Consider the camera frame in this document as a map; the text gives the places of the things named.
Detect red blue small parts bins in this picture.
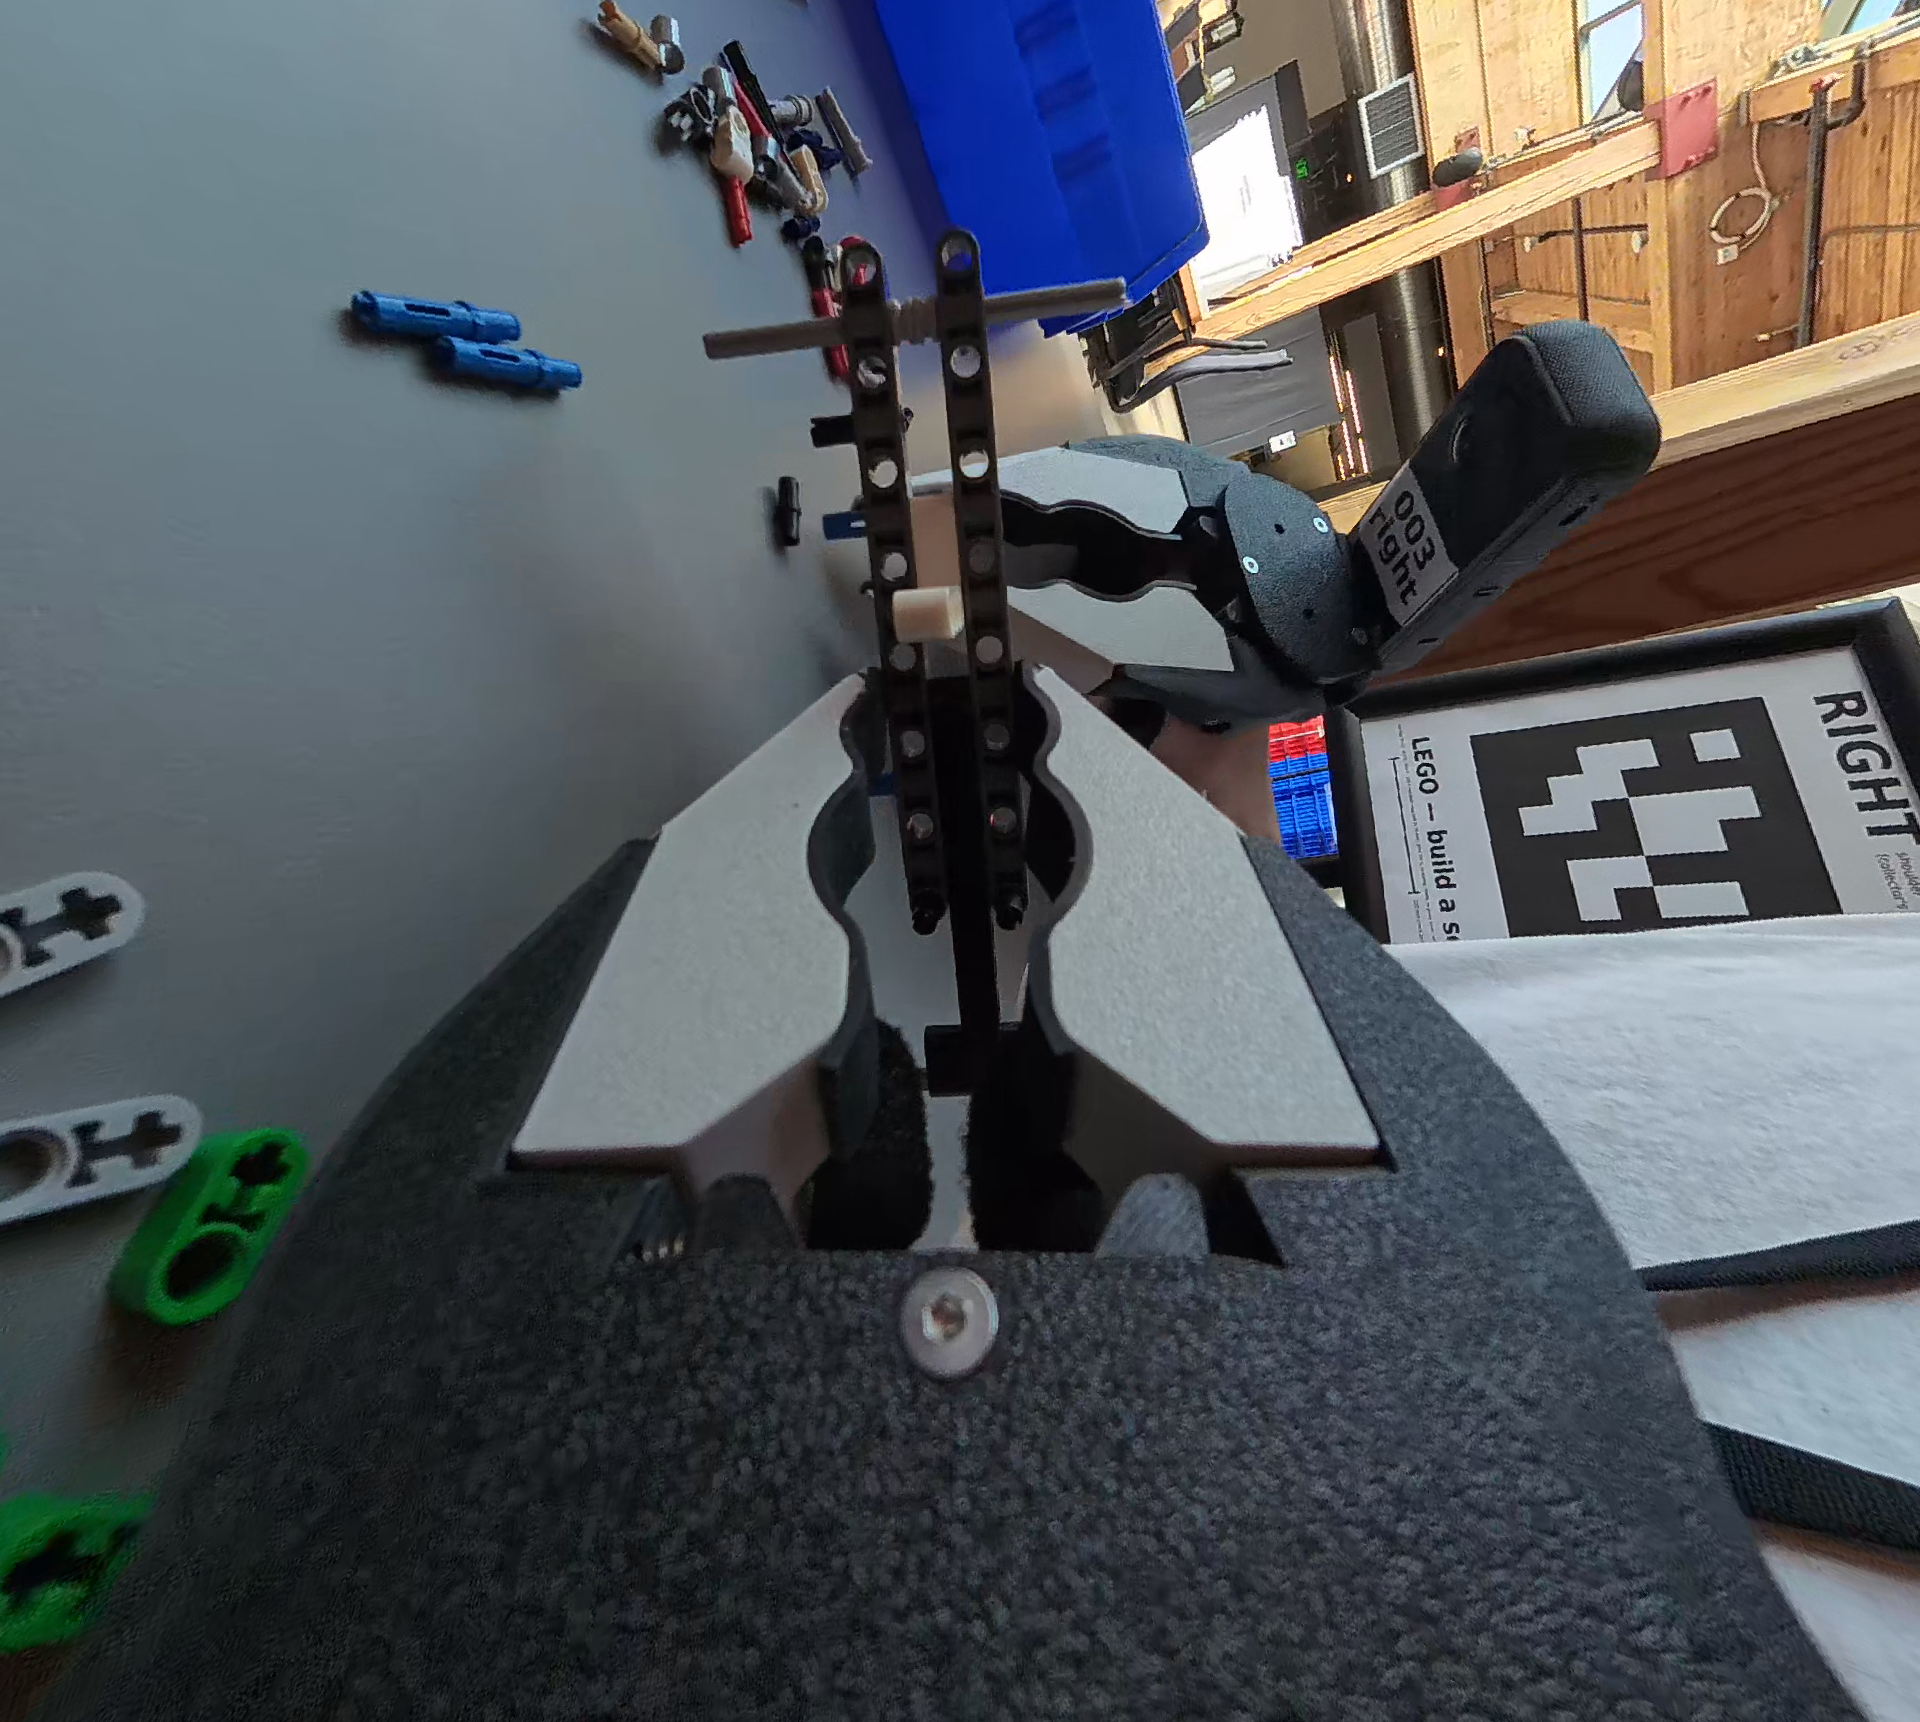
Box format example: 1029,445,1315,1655
1267,714,1341,864

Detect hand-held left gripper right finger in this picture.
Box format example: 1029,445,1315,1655
1020,666,1384,1257

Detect green lego liftarm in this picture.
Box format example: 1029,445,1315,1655
108,1129,312,1331
0,1492,157,1652

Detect black pipe clamp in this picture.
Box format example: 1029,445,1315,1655
1792,79,1870,348

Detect red metal bracket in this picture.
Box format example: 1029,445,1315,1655
1654,79,1723,177

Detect light grey lego liftarm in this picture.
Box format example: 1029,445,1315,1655
0,1095,204,1226
0,870,147,1001

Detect white cable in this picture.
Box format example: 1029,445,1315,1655
1711,117,1785,262

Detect pile of lego pins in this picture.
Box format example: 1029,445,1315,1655
660,39,889,383

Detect framed black white marker sign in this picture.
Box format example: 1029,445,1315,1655
1327,596,1920,949

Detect black lego beam assembly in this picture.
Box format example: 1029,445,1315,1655
702,229,1130,1103

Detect computer monitor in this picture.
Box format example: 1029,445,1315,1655
1184,69,1311,307

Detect person's right hand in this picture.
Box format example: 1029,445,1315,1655
1194,716,1284,843

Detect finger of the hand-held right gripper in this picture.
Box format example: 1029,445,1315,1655
991,446,1210,592
996,574,1249,704

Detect black office chair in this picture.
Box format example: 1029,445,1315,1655
1093,278,1297,412

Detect wall vent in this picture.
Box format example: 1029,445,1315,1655
1356,72,1424,180

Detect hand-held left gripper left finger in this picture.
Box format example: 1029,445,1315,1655
510,673,889,1207

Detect blue lego pin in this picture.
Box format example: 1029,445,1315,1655
434,337,585,398
349,289,523,348

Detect blue plastic bin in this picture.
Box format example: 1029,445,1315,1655
802,0,1215,337

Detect black strap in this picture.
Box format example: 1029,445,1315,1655
1707,1418,1920,1563

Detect white felt mat black edge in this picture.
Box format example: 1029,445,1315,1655
1650,1278,1920,1722
1381,912,1920,1293

